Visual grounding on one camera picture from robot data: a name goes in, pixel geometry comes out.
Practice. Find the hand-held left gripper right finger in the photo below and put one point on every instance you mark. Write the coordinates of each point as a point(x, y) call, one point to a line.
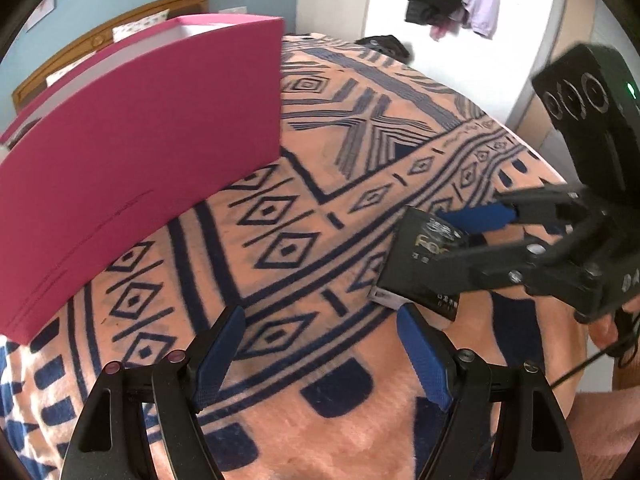
point(425, 360)

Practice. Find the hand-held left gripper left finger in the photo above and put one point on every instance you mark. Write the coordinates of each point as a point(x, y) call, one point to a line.
point(220, 360)

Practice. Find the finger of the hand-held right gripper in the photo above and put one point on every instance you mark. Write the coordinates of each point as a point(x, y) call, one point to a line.
point(510, 265)
point(480, 217)

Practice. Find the black packet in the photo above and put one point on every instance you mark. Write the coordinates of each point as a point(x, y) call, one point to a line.
point(415, 260)

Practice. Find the pink box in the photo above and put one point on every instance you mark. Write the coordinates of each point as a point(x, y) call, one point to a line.
point(125, 160)

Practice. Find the person's right forearm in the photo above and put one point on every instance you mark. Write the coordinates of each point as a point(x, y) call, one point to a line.
point(605, 435)

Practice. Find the person's right hand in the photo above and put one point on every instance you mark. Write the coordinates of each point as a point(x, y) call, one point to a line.
point(607, 332)

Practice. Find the orange navy patterned blanket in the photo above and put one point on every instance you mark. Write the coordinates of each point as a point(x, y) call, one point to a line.
point(325, 175)

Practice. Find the pink garment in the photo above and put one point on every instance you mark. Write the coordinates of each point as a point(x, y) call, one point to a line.
point(445, 30)

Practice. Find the dark cloth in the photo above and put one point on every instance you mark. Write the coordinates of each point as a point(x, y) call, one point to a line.
point(385, 47)

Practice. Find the white printed pillow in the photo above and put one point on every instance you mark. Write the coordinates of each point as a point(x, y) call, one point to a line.
point(62, 74)
point(140, 25)

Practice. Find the wooden headboard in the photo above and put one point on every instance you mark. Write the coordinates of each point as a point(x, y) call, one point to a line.
point(150, 7)

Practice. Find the framed wall picture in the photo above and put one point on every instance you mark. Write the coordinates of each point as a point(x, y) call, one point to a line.
point(42, 10)

